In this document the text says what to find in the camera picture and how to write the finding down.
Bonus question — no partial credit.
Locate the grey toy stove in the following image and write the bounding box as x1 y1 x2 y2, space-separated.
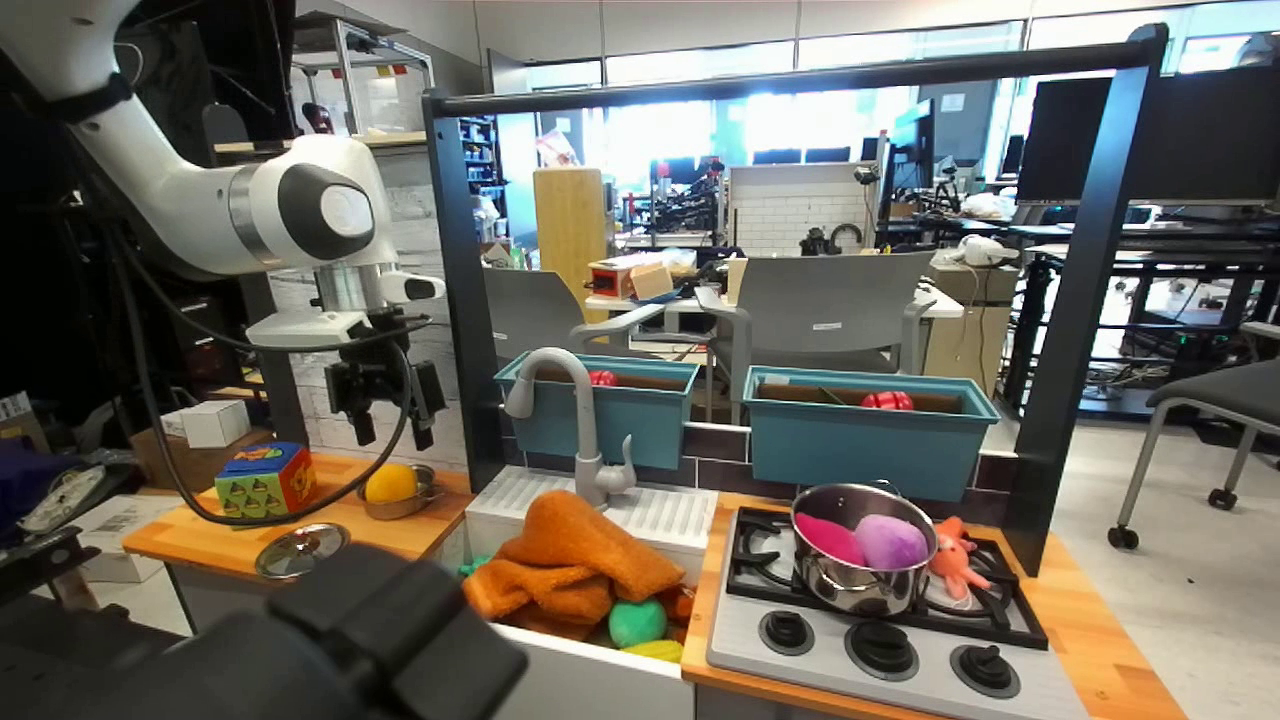
703 504 1093 720

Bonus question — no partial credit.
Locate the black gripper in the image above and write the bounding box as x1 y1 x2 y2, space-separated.
324 308 453 457

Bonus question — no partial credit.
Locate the wide grey chair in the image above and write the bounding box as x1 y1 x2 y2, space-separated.
723 253 931 425

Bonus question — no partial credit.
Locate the colorful soft cube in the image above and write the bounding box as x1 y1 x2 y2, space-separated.
213 442 321 538

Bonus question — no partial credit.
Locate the brown cardboard box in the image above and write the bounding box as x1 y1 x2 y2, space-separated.
127 425 276 495

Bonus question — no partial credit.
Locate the grey toy faucet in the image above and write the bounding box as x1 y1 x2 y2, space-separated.
501 344 638 512

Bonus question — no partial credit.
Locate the black monitor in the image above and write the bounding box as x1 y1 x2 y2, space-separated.
1017 64 1280 210

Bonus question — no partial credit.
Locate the tan cardboard box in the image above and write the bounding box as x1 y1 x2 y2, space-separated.
916 260 1025 398

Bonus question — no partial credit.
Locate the white box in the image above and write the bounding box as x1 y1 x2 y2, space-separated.
152 398 255 454

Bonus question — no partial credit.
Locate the orange plush toy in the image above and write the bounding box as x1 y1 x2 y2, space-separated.
928 512 1000 609

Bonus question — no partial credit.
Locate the narrow grey chair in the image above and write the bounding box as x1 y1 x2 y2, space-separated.
479 269 592 365

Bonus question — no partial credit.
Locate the small teal bin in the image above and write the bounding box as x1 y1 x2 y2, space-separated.
493 348 703 476

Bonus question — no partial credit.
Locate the black padded object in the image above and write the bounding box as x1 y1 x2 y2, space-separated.
0 542 532 720

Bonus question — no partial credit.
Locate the black kitchen frame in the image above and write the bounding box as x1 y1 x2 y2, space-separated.
420 19 1171 582

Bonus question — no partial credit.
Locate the silver pot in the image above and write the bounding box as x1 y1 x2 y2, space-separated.
789 482 940 620

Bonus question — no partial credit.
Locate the yellow lemon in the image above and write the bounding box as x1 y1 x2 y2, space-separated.
358 461 423 509

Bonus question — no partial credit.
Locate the orange towel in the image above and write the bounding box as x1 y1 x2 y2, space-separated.
459 487 691 640

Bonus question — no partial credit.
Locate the small metal bowl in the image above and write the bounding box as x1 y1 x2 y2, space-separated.
351 461 443 526

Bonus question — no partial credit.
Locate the white wire rack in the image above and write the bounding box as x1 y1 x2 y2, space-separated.
291 14 441 140

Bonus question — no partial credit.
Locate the silver lid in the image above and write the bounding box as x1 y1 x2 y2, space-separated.
252 522 357 589

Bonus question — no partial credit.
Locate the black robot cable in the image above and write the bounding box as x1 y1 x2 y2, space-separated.
104 226 415 532

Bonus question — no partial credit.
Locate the black stove knob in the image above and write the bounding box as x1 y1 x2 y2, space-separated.
754 609 818 657
844 620 921 679
949 640 1025 701

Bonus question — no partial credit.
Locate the yellow cabinet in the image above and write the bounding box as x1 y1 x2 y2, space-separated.
532 165 613 305

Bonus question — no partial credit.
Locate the yellow toy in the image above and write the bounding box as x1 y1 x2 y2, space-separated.
622 636 687 667

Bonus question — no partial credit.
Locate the large teal bin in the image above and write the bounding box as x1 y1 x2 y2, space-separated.
741 365 1000 509

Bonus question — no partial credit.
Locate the green toy ball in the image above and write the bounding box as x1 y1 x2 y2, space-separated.
604 598 673 652

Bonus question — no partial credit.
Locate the purple plush toy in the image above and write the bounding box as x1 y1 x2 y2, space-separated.
850 512 931 575

